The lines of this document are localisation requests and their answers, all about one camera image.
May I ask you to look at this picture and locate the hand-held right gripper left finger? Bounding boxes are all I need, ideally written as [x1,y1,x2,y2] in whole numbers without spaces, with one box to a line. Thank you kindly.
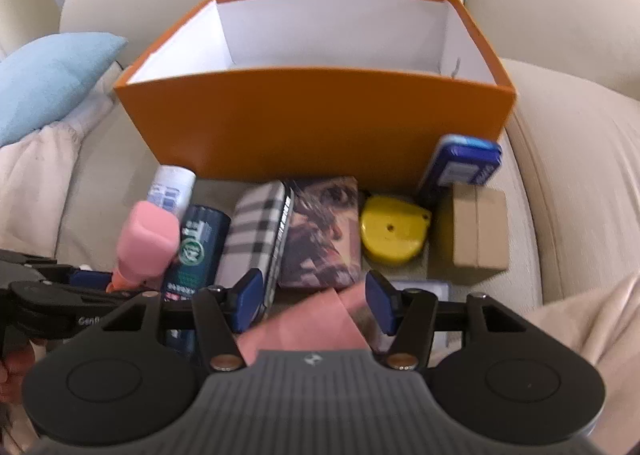
[102,269,265,372]

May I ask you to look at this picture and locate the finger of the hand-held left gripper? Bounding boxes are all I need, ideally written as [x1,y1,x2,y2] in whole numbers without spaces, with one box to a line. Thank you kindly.
[7,282,147,336]
[0,249,115,293]

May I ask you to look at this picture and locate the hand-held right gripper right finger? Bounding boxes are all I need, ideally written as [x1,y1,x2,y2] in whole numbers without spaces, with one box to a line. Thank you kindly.
[365,270,527,372]

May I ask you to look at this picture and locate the pink bottle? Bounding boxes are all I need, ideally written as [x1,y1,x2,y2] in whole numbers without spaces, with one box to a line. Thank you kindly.
[107,200,181,293]

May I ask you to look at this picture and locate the small brown cardboard box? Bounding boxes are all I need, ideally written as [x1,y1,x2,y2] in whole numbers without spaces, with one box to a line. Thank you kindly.
[450,184,510,271]

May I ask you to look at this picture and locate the orange cardboard box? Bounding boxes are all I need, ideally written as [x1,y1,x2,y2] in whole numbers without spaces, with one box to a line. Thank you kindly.
[112,0,517,181]

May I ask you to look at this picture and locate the person's left hand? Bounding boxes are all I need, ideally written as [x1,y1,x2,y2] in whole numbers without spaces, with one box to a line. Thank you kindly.
[0,342,38,403]

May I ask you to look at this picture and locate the yellow tape measure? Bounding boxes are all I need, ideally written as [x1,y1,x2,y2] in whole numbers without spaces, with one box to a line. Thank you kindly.
[360,195,432,266]

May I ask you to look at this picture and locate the plaid case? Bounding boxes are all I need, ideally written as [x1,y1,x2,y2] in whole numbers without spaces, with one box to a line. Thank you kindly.
[214,180,295,331]

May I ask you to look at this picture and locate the brown picture book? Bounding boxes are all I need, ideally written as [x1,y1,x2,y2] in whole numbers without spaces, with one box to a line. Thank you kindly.
[277,176,363,291]

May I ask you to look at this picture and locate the pale pink blanket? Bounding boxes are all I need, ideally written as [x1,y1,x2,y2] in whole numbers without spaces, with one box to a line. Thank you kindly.
[0,62,123,258]

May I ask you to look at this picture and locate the white bottle with blue label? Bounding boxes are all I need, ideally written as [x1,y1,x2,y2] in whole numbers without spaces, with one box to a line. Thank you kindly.
[145,165,197,216]

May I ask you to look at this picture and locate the blue tin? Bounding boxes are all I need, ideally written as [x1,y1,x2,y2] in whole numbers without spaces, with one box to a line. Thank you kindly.
[415,134,503,208]

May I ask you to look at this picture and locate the light blue pillow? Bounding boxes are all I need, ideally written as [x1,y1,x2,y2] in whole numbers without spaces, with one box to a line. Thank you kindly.
[0,32,128,148]

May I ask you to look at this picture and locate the beige blanket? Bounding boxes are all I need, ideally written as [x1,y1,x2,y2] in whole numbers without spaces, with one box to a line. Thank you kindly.
[522,272,640,436]

